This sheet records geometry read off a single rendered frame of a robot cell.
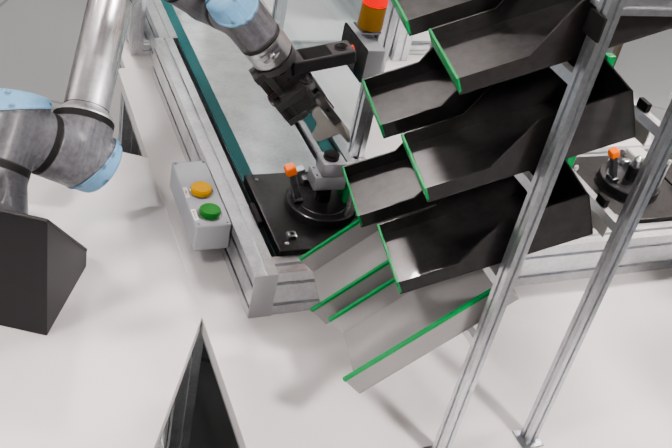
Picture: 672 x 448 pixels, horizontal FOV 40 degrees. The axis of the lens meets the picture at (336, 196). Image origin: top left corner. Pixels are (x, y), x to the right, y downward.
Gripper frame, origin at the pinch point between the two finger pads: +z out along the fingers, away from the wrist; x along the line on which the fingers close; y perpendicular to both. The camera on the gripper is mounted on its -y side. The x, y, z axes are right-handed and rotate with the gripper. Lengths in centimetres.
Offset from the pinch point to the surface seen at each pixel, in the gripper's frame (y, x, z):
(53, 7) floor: 91, -288, 74
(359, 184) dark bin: 2.5, 23.5, -6.6
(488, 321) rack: -2, 53, 1
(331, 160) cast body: 5.7, 1.3, 5.0
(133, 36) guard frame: 33, -82, 4
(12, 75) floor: 108, -223, 59
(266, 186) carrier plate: 19.8, -7.6, 8.3
